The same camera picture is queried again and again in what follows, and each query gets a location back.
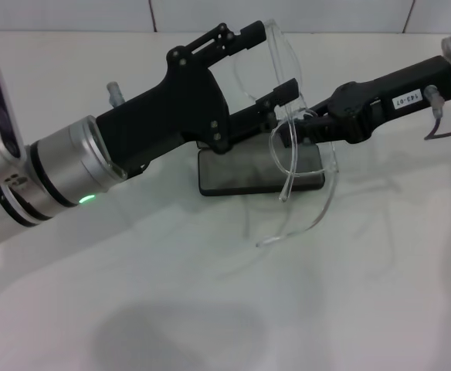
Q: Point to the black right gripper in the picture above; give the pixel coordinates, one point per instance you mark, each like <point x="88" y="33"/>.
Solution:
<point x="403" y="85"/>

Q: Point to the silver connector plug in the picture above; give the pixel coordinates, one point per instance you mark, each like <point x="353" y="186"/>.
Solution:
<point x="435" y="98"/>
<point x="115" y="92"/>

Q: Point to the clear plastic glasses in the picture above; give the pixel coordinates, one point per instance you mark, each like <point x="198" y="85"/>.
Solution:
<point x="291" y="154"/>

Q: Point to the black glasses case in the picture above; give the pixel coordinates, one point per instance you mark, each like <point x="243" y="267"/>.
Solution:
<point x="241" y="174"/>

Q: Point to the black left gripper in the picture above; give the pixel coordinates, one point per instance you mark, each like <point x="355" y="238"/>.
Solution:
<point x="160" y="116"/>

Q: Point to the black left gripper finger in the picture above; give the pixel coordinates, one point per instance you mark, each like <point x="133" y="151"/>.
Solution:
<point x="283" y="92"/>

